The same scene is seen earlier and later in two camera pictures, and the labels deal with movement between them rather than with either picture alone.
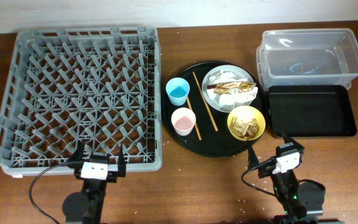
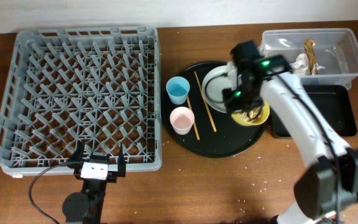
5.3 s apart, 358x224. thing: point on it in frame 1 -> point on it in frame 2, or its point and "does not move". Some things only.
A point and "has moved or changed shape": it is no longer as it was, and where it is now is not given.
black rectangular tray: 310,111 does not move
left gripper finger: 78,156 does not move
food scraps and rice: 247,130 -> 253,114
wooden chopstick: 195,124 does not move
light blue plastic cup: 178,89 does not move
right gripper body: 266,169 -> 240,101
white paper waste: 230,100 has moved or changed shape
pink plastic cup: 183,120 does not move
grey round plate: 212,102 does not move
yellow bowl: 246,123 has moved or changed shape
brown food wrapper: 231,88 has moved or changed shape
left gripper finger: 122,163 does not move
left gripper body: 111,176 does not move
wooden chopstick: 198,86 does not move
